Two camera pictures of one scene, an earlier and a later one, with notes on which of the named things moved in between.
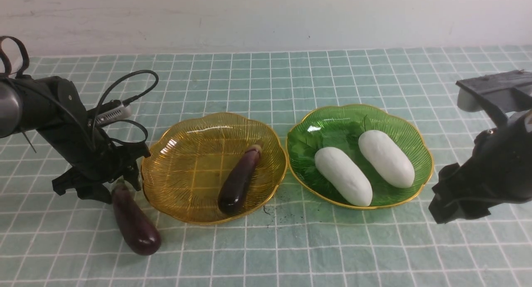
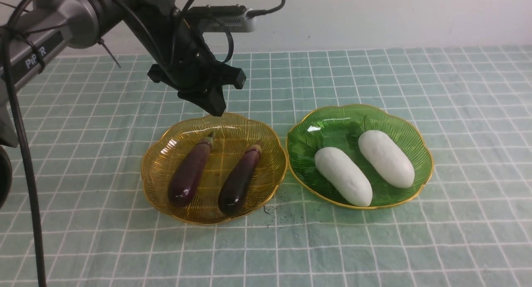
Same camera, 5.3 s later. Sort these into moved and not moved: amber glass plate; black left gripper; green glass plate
Moved: black left gripper
Not moved: green glass plate; amber glass plate
